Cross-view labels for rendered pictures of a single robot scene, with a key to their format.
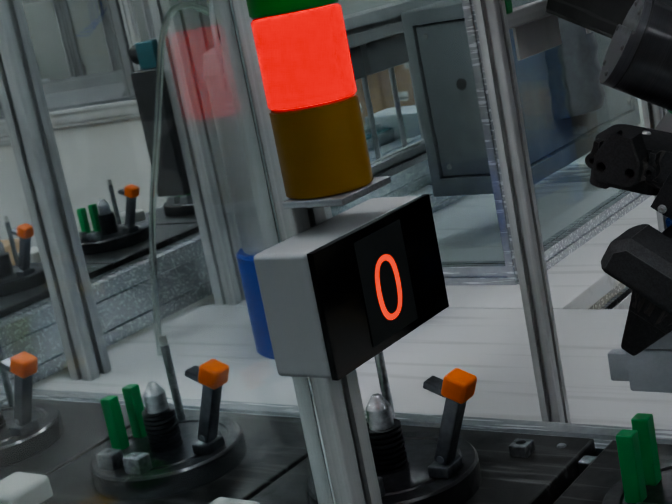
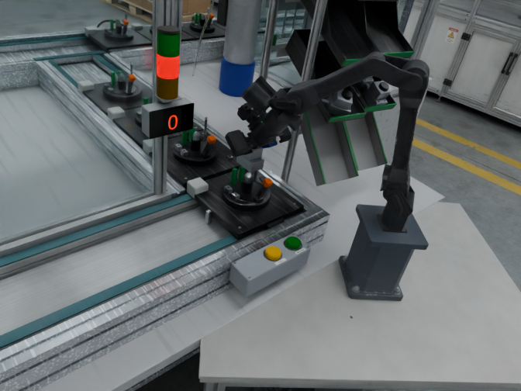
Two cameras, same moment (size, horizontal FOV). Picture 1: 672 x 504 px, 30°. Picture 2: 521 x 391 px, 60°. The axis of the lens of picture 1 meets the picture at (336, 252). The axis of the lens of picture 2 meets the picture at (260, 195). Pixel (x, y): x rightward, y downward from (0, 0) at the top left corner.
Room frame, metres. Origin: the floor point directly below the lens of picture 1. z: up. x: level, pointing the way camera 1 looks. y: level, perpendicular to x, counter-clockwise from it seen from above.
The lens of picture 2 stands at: (-0.25, -0.37, 1.72)
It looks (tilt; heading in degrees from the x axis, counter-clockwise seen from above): 35 degrees down; 7
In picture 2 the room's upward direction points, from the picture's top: 10 degrees clockwise
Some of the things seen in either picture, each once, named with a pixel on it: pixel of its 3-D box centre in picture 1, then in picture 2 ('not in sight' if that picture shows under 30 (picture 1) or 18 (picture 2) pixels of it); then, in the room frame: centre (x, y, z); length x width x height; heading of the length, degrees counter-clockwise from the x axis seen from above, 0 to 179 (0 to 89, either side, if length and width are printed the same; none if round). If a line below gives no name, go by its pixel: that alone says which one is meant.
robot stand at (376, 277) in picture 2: not in sight; (379, 253); (0.68, -0.60, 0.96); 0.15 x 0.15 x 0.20; 16
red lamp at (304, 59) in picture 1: (304, 56); (167, 64); (0.69, 0.00, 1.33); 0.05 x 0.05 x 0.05
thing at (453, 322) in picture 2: not in sight; (363, 270); (0.73, -0.59, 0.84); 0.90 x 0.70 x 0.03; 106
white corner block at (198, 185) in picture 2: not in sight; (197, 188); (0.75, -0.08, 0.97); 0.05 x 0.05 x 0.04; 53
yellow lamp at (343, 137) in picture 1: (321, 145); (167, 85); (0.69, 0.00, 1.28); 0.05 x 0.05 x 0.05
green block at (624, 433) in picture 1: (631, 466); (233, 176); (0.79, -0.17, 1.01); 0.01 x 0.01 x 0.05; 53
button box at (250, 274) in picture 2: not in sight; (270, 263); (0.58, -0.33, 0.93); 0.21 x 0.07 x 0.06; 143
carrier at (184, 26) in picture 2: not in sight; (202, 21); (2.19, 0.39, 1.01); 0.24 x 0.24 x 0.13; 53
